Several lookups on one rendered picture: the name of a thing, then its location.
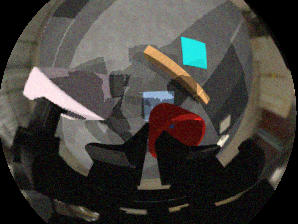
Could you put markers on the tan curved flat bar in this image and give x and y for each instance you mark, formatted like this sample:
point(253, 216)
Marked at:
point(174, 70)

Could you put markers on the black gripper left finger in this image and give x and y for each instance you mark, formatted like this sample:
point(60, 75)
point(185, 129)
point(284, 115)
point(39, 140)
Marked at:
point(130, 155)

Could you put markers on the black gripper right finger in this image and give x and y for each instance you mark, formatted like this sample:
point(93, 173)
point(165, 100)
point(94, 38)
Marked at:
point(172, 155)

